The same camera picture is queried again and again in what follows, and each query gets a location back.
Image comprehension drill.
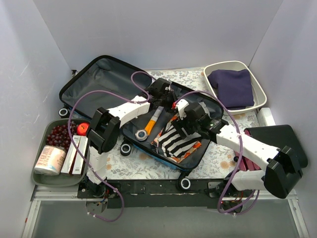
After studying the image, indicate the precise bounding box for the blue fish-print suitcase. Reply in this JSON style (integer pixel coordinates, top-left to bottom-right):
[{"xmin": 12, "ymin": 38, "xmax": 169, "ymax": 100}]
[{"xmin": 59, "ymin": 56, "xmax": 210, "ymax": 175}]

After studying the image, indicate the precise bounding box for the black white striped cloth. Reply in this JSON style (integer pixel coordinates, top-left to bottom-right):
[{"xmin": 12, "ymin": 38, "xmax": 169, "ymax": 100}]
[{"xmin": 157, "ymin": 119, "xmax": 201, "ymax": 158}]

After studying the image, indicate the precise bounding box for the orange floral cloth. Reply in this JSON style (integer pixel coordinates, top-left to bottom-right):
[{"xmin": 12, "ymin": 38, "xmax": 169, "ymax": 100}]
[{"xmin": 151, "ymin": 133, "xmax": 203, "ymax": 164}]

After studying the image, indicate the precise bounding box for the dark purple garment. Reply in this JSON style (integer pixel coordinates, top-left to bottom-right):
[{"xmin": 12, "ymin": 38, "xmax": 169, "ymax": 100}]
[{"xmin": 208, "ymin": 69, "xmax": 254, "ymax": 110}]

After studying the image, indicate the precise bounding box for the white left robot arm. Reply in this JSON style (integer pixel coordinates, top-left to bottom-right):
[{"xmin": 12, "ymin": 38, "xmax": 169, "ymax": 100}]
[{"xmin": 86, "ymin": 78, "xmax": 176, "ymax": 154}]

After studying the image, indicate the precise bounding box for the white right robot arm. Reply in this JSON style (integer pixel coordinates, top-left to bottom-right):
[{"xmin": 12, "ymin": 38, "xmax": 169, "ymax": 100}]
[{"xmin": 173, "ymin": 100, "xmax": 308, "ymax": 198}]

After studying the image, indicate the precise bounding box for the cream plastic basin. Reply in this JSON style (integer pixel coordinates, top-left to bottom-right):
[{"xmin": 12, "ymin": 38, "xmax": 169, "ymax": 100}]
[{"xmin": 203, "ymin": 60, "xmax": 267, "ymax": 115}]

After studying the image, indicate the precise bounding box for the white device at right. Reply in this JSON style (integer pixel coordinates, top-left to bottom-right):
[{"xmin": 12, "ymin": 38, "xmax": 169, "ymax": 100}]
[{"xmin": 257, "ymin": 108, "xmax": 276, "ymax": 126}]

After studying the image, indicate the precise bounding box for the black storage box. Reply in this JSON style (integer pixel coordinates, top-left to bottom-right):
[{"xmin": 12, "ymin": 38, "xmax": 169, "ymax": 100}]
[{"xmin": 244, "ymin": 125, "xmax": 308, "ymax": 168}]

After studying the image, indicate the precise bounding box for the red apple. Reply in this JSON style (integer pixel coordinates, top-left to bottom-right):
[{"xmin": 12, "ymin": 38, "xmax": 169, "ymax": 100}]
[{"xmin": 76, "ymin": 122, "xmax": 90, "ymax": 136}]

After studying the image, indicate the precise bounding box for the dark red grape bunch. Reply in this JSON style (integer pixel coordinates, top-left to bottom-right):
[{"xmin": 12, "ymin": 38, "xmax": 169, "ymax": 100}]
[{"xmin": 46, "ymin": 123, "xmax": 71, "ymax": 150}]

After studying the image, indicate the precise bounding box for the white small box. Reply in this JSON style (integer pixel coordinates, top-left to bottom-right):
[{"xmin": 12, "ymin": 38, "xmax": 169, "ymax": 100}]
[
  {"xmin": 60, "ymin": 142, "xmax": 77, "ymax": 174},
  {"xmin": 72, "ymin": 136, "xmax": 88, "ymax": 175}
]

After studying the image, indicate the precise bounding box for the pink patterned packet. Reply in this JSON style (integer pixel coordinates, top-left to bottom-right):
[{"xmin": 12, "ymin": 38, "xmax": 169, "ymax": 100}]
[{"xmin": 34, "ymin": 145, "xmax": 66, "ymax": 176}]

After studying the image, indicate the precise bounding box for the dark green tray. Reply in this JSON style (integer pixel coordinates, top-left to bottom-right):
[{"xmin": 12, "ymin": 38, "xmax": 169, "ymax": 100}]
[{"xmin": 31, "ymin": 118, "xmax": 88, "ymax": 187}]

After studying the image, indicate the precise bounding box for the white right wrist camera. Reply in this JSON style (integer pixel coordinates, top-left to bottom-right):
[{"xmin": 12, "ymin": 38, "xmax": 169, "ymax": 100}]
[{"xmin": 172, "ymin": 99, "xmax": 189, "ymax": 119}]

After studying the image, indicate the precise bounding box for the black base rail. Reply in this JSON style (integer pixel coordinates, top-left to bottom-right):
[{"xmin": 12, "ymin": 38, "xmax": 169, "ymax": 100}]
[{"xmin": 76, "ymin": 178, "xmax": 253, "ymax": 209}]

